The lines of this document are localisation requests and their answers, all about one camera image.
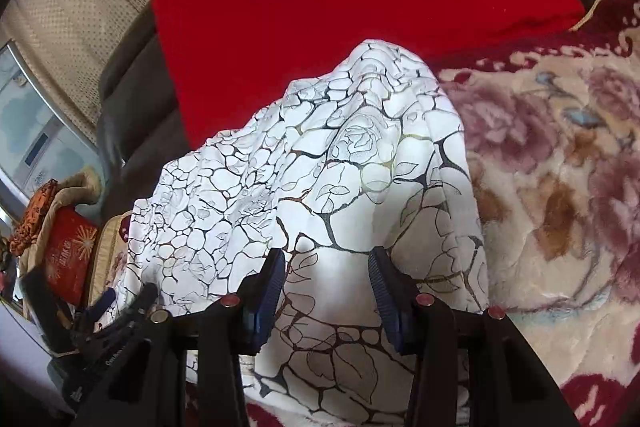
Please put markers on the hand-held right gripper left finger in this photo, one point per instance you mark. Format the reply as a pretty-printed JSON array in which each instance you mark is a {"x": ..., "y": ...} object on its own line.
[{"x": 267, "y": 294}]

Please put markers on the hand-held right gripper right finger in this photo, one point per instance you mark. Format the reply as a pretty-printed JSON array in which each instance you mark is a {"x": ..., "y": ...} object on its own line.
[{"x": 386, "y": 299}]

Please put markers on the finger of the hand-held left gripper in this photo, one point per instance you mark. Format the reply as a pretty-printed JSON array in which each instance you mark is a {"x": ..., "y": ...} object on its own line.
[
  {"x": 140, "y": 297},
  {"x": 102, "y": 302}
]

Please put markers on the white crack-patterned garment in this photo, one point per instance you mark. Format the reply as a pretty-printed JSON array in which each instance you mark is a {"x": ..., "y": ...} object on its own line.
[{"x": 325, "y": 132}]

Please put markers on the floral plush seat cover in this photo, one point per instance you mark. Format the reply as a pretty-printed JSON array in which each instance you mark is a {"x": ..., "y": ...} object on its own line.
[
  {"x": 107, "y": 257},
  {"x": 550, "y": 157}
]

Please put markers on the red embroidered pillow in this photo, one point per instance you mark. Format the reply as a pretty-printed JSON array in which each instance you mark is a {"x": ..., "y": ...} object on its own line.
[{"x": 67, "y": 252}]

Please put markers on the orange patterned cloth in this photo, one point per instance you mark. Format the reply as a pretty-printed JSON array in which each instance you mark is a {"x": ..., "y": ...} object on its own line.
[{"x": 35, "y": 207}]

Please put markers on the beige quilted cushion cover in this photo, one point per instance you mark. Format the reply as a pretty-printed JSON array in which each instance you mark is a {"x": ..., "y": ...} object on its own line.
[{"x": 80, "y": 187}]

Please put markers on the window with metal frame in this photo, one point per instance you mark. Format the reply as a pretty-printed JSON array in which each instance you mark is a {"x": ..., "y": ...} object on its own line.
[{"x": 35, "y": 127}]

